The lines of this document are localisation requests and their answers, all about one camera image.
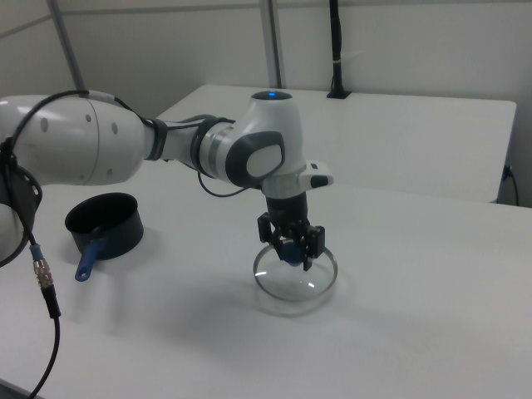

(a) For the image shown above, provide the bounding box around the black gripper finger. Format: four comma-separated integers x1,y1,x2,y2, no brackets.
302,226,326,272
256,212,283,261

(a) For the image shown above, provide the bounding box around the dark blue saucepan blue handle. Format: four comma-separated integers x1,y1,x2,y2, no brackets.
64,192,145,283

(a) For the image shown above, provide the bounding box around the black cable with blue plug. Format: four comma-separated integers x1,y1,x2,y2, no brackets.
501,163,521,207

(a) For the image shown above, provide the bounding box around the thin blue cable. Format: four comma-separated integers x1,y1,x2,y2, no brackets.
196,170,251,198

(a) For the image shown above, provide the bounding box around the glass lid with blue knob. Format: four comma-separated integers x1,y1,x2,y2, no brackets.
252,239,338,303

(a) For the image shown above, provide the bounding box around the black camera pole with white tape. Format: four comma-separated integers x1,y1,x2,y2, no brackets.
326,0,353,100

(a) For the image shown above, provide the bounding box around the black cable with metal connector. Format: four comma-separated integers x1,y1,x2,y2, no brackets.
0,89,238,399

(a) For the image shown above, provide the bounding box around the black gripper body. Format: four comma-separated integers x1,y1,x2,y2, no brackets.
265,194,313,250

